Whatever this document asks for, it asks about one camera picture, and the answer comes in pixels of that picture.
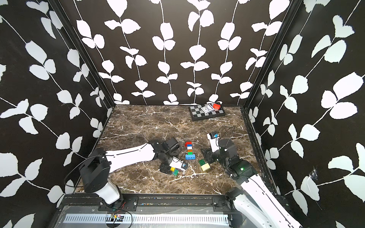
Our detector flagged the long blue lego brick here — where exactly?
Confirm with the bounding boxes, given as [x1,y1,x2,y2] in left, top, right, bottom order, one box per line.
[185,154,196,160]

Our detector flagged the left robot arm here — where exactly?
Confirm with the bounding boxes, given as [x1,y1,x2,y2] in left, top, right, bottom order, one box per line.
[79,137,188,206]

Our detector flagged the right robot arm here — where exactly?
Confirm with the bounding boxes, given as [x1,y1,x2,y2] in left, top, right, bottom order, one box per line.
[202,132,302,228]

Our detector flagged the cream lego brick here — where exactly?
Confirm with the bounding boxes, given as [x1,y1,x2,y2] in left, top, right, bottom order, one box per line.
[201,163,211,172]

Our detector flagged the dark green lego brick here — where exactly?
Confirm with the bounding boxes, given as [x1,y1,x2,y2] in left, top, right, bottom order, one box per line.
[199,159,206,167]

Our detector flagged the black white chessboard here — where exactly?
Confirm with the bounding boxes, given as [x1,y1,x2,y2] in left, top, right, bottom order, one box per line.
[189,104,226,121]

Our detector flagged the red block on chessboard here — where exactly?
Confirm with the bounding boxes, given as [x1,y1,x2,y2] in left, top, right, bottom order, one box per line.
[213,103,221,110]

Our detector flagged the playing card deck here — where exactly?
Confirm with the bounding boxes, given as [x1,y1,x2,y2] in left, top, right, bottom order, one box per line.
[201,104,214,114]

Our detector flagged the white perforated strip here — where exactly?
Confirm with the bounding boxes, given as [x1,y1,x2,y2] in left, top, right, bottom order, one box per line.
[61,214,229,225]

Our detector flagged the small circuit board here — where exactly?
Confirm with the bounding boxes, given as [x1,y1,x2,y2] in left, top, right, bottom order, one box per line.
[106,214,124,224]

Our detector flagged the black mounting rail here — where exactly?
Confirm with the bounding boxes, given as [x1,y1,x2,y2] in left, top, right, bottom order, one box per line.
[60,193,235,212]

